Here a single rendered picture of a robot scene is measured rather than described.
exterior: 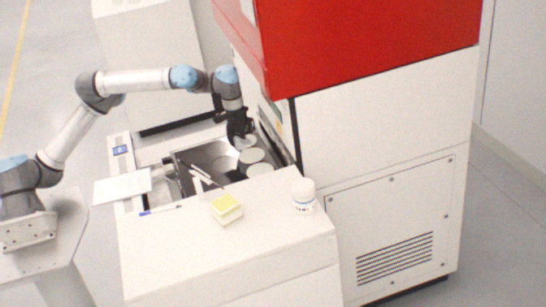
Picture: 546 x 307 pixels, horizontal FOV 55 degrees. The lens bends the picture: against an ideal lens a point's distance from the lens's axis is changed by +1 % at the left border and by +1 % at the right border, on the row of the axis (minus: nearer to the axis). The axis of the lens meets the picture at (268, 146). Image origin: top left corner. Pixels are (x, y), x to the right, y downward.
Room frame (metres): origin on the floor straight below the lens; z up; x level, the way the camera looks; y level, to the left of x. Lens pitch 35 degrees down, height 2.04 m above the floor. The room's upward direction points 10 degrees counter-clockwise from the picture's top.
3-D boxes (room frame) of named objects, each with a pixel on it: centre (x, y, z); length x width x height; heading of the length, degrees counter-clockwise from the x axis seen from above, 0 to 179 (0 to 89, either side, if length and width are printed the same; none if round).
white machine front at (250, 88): (1.82, 0.00, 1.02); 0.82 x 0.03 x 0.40; 12
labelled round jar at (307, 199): (1.19, -0.08, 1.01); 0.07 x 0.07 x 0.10
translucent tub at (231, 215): (1.20, 0.16, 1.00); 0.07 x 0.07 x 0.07; 30
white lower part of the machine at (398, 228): (1.89, -0.34, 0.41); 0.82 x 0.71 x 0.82; 12
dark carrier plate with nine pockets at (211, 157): (1.58, 0.17, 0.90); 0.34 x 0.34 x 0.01; 12
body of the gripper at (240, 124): (1.62, 0.09, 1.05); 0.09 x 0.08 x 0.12; 53
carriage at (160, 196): (1.51, 0.43, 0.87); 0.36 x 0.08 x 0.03; 12
